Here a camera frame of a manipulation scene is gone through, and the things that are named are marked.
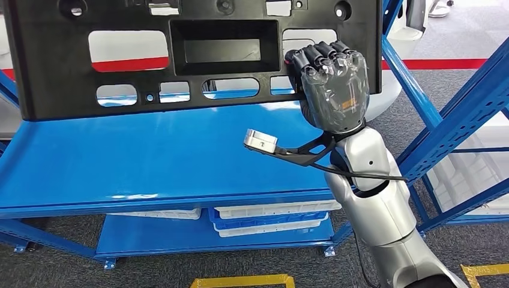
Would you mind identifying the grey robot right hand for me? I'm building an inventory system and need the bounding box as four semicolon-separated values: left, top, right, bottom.
283;40;370;135

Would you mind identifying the black plastic panel part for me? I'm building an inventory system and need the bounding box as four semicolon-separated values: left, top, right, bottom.
3;0;384;122

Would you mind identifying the white round floor base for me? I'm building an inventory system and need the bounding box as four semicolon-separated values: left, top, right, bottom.
428;0;455;19

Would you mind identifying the blue plastic bin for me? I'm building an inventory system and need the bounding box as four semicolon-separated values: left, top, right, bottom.
208;208;330;232

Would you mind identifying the large white plastic bin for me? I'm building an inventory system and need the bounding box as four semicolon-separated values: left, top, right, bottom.
429;111;509;215

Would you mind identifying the yellow floor tape square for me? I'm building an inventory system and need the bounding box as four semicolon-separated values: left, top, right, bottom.
460;263;509;288
189;274;297;288

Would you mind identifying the red barrier belt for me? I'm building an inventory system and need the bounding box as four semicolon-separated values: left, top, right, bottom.
0;55;489;82

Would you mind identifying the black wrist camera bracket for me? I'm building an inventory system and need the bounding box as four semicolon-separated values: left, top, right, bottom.
243;133;339;168

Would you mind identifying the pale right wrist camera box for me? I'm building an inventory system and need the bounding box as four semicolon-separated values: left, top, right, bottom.
243;128;279;154

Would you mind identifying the thin black hanging cable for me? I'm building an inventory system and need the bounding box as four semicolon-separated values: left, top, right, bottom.
353;232;379;288

